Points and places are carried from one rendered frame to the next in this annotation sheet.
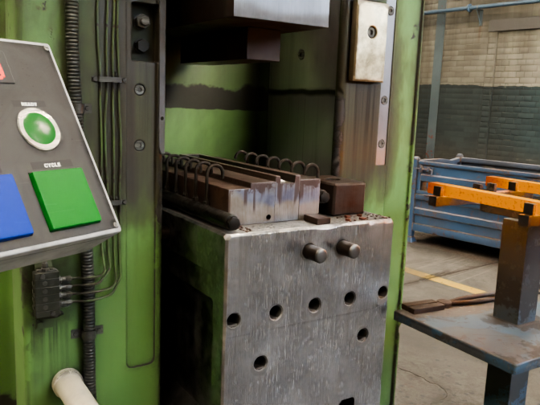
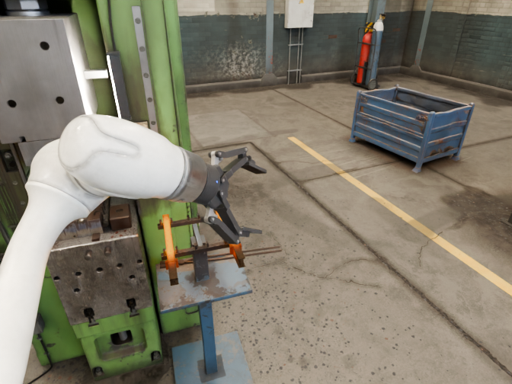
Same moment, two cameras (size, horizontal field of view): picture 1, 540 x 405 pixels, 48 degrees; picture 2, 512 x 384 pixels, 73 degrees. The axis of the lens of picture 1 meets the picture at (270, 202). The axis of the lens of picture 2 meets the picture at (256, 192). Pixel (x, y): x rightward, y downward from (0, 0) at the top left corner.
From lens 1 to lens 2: 1.28 m
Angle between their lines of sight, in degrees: 24
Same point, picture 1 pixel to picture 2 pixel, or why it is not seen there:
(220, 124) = not seen: hidden behind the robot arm
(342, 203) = (116, 225)
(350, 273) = (116, 257)
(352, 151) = not seen: hidden behind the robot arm
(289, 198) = (84, 228)
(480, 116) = (454, 36)
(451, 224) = (373, 135)
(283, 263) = (75, 257)
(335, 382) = (121, 293)
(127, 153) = (17, 206)
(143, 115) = (20, 192)
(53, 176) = not seen: outside the picture
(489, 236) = (392, 145)
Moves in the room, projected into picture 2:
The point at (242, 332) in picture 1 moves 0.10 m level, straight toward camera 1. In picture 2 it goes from (62, 281) to (46, 299)
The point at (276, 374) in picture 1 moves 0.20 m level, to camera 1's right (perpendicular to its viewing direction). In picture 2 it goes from (87, 293) to (125, 302)
